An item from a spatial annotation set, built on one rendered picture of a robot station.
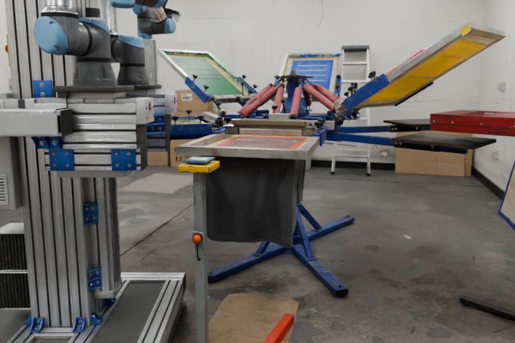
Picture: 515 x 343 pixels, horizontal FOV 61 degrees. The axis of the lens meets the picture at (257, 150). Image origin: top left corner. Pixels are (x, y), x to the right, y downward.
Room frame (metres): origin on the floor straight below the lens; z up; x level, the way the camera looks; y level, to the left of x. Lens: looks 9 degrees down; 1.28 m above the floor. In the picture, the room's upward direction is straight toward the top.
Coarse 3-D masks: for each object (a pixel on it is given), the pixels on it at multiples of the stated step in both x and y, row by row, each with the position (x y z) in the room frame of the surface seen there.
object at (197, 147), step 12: (240, 132) 2.65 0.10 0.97; (252, 132) 2.63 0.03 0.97; (264, 132) 2.61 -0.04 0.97; (276, 132) 2.60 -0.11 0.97; (288, 132) 2.58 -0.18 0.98; (300, 132) 2.56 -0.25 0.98; (192, 144) 2.02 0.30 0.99; (204, 144) 2.17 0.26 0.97; (312, 144) 2.00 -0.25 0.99; (228, 156) 1.88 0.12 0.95; (240, 156) 1.87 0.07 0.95; (252, 156) 1.86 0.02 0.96; (264, 156) 1.85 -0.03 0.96; (276, 156) 1.83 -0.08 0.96; (288, 156) 1.82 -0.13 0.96; (300, 156) 1.81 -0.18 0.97
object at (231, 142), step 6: (234, 138) 2.49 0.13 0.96; (252, 138) 2.49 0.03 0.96; (258, 138) 2.49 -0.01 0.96; (264, 138) 2.49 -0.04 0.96; (270, 138) 2.49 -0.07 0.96; (222, 144) 2.24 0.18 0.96; (228, 144) 2.24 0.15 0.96; (234, 144) 2.24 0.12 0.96; (240, 144) 2.24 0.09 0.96; (246, 144) 2.24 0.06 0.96; (252, 144) 2.24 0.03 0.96; (258, 144) 2.24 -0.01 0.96
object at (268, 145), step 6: (276, 138) 2.49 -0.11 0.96; (282, 138) 2.49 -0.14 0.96; (288, 138) 2.49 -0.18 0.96; (294, 138) 2.49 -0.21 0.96; (300, 138) 2.49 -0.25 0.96; (306, 138) 2.49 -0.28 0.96; (264, 144) 2.24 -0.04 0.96; (270, 144) 2.24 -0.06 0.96; (276, 144) 2.24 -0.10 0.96; (282, 144) 2.24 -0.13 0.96; (288, 144) 2.24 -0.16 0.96; (294, 144) 2.24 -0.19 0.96; (300, 144) 2.24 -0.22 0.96
